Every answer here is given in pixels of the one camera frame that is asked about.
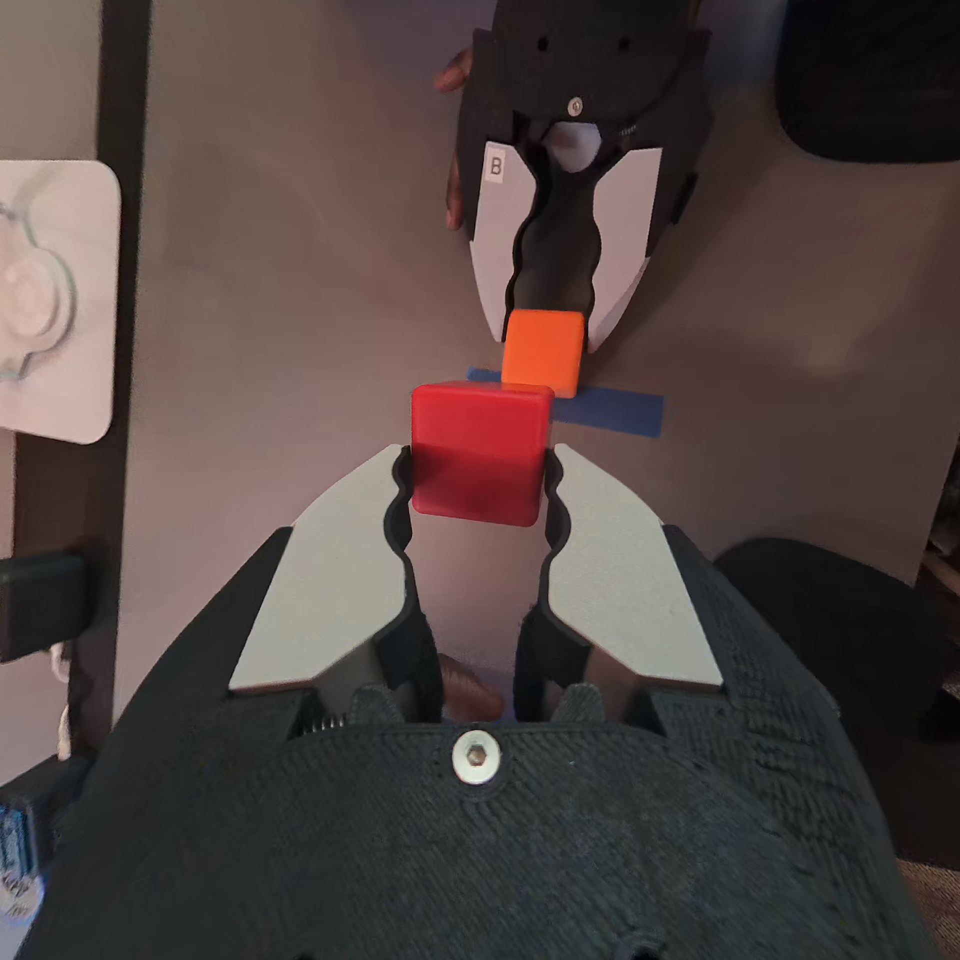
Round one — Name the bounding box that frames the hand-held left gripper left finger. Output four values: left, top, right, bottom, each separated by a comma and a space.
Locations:
230, 444, 421, 700

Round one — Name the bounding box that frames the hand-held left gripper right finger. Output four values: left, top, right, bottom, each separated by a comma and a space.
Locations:
518, 444, 724, 694

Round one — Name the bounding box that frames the person's right hand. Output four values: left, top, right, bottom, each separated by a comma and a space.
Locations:
434, 45, 478, 232

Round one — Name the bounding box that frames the orange foam cube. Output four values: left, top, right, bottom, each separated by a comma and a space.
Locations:
500, 309, 586, 400

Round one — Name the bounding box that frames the white stand base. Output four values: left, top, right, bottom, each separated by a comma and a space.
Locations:
0, 159, 121, 445

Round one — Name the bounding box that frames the red foam cube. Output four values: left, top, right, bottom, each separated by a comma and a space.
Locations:
410, 381, 555, 528

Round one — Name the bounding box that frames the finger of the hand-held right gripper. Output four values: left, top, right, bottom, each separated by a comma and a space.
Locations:
468, 138, 544, 343
582, 146, 666, 355

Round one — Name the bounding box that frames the blue tape strip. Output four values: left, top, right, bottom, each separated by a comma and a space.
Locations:
465, 368, 666, 439

